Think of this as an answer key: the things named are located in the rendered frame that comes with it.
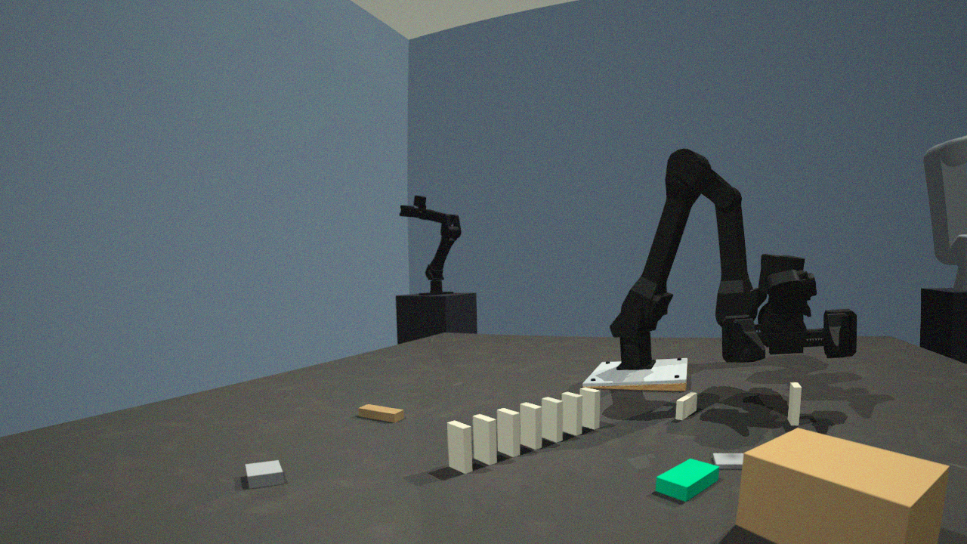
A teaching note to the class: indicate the green rectangular block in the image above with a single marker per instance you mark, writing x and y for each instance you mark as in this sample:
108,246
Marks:
687,479

